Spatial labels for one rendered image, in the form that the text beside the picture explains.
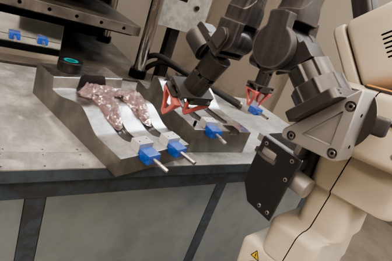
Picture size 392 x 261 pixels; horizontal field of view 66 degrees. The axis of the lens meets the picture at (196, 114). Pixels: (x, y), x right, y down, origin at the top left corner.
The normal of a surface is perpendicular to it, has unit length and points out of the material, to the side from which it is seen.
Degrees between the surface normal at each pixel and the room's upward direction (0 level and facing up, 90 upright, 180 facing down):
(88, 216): 90
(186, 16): 90
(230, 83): 90
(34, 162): 0
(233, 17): 90
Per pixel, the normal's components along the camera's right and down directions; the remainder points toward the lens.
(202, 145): 0.49, 0.46
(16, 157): 0.33, -0.88
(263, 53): -0.73, -0.02
